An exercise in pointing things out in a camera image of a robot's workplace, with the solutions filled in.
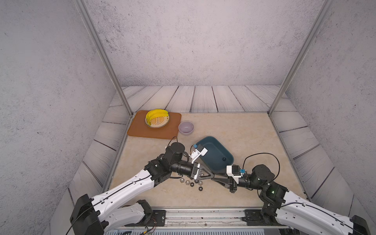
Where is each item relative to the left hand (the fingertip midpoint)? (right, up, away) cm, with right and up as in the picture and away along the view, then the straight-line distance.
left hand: (212, 180), depth 60 cm
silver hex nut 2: (-11, -11, +25) cm, 29 cm away
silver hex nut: (-14, -10, +25) cm, 31 cm away
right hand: (+1, +1, +2) cm, 3 cm away
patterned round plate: (-34, +24, +55) cm, 69 cm away
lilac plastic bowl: (-13, +20, +48) cm, 53 cm away
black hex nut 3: (-3, -14, +23) cm, 27 cm away
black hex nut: (-6, -10, +25) cm, 28 cm away
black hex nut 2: (-8, -12, +25) cm, 29 cm away
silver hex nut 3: (-3, -11, +25) cm, 28 cm away
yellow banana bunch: (-36, +31, +55) cm, 73 cm away
